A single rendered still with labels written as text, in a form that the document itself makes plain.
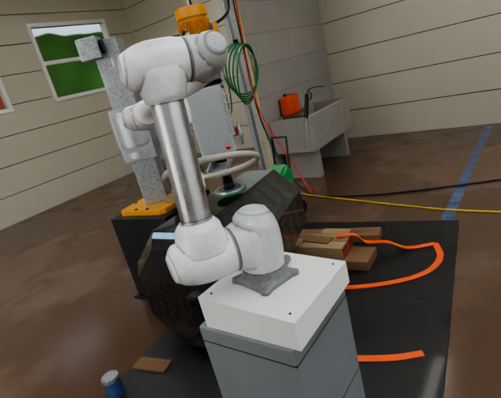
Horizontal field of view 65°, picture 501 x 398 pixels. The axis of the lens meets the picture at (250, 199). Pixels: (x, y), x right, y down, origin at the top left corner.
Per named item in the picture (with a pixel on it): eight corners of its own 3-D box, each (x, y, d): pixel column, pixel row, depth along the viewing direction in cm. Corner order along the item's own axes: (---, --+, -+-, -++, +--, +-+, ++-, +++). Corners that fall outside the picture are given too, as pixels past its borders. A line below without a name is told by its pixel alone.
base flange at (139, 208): (119, 216, 324) (117, 211, 323) (158, 193, 363) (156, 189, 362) (163, 215, 299) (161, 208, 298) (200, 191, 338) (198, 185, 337)
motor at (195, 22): (188, 68, 316) (173, 15, 304) (225, 58, 315) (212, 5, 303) (183, 68, 290) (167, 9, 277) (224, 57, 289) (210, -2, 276)
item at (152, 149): (114, 165, 314) (96, 114, 301) (144, 152, 341) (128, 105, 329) (146, 161, 296) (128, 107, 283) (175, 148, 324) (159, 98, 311)
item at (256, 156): (176, 187, 219) (175, 182, 219) (262, 166, 217) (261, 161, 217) (148, 176, 170) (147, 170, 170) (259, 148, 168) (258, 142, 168)
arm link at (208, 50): (212, 46, 131) (173, 51, 126) (228, 16, 114) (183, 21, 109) (224, 83, 131) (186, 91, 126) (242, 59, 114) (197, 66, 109)
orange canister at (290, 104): (279, 119, 559) (273, 96, 549) (295, 111, 596) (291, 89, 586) (292, 118, 546) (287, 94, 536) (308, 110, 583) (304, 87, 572)
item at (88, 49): (76, 64, 281) (68, 43, 277) (96, 61, 296) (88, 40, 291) (95, 58, 271) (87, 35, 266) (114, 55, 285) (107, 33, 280)
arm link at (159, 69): (246, 278, 129) (181, 303, 121) (228, 263, 143) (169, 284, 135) (190, 28, 109) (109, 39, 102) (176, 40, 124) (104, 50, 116)
